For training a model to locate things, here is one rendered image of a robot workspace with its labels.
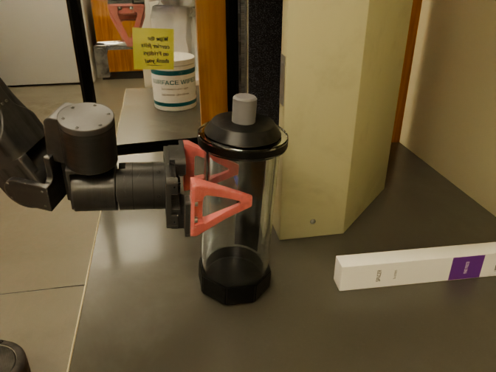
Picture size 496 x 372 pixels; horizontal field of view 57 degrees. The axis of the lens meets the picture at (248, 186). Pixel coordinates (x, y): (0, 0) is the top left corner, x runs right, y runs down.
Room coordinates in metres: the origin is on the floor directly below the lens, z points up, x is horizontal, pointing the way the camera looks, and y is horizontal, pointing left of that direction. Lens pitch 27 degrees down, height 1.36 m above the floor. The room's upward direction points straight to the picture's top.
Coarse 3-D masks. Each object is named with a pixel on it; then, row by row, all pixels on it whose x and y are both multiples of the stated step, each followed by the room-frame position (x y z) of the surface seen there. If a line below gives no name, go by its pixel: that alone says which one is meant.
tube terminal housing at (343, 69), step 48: (288, 0) 0.62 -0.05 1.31; (336, 0) 0.63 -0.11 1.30; (384, 0) 0.69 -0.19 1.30; (288, 48) 0.62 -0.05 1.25; (336, 48) 0.64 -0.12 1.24; (384, 48) 0.71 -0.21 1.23; (288, 96) 0.62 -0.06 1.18; (336, 96) 0.64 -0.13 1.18; (384, 96) 0.74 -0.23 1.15; (288, 144) 0.62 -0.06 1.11; (336, 144) 0.64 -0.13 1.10; (384, 144) 0.77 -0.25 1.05; (288, 192) 0.62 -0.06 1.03; (336, 192) 0.64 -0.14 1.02
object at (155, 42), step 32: (96, 0) 0.86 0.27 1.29; (128, 0) 0.87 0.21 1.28; (160, 0) 0.88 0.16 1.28; (192, 0) 0.90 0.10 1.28; (224, 0) 0.92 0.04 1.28; (96, 32) 0.85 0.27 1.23; (128, 32) 0.87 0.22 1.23; (160, 32) 0.88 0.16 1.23; (192, 32) 0.90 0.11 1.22; (224, 32) 0.92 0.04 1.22; (128, 64) 0.87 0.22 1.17; (160, 64) 0.88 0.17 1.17; (192, 64) 0.90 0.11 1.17; (224, 64) 0.92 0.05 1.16; (96, 96) 0.85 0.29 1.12; (128, 96) 0.87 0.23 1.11; (160, 96) 0.88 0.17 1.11; (192, 96) 0.90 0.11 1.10; (224, 96) 0.91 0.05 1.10; (128, 128) 0.86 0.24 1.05; (160, 128) 0.88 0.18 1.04; (192, 128) 0.90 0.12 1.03
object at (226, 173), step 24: (216, 144) 0.47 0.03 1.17; (216, 168) 0.48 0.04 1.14; (240, 168) 0.47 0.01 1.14; (264, 168) 0.47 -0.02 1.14; (264, 192) 0.48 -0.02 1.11; (240, 216) 0.47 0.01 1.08; (264, 216) 0.48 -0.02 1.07; (216, 240) 0.47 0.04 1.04; (240, 240) 0.47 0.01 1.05; (264, 240) 0.48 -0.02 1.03; (216, 264) 0.47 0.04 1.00; (240, 264) 0.47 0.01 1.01; (264, 264) 0.49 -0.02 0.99
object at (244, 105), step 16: (240, 96) 0.51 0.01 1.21; (224, 112) 0.54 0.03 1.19; (240, 112) 0.50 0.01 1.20; (208, 128) 0.50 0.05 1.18; (224, 128) 0.48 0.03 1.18; (240, 128) 0.49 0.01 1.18; (256, 128) 0.49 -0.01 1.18; (272, 128) 0.50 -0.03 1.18; (224, 144) 0.47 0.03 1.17; (240, 144) 0.47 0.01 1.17; (256, 144) 0.47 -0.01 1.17
